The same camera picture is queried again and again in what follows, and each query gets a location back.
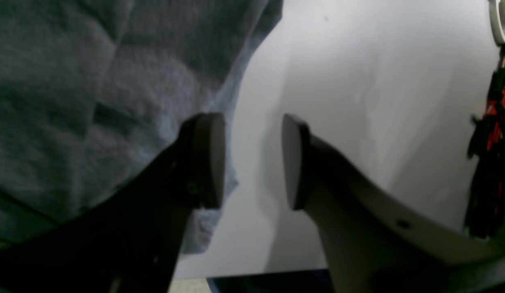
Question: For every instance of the grey T-shirt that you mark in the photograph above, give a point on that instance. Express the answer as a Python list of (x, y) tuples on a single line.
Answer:
[(91, 91)]

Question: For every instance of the white tape roll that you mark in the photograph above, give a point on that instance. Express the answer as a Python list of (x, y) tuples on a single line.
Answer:
[(497, 20)]

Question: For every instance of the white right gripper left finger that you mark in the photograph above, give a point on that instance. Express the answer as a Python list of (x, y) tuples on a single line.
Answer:
[(131, 242)]

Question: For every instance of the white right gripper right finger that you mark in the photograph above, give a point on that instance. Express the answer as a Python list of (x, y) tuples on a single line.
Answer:
[(372, 242)]

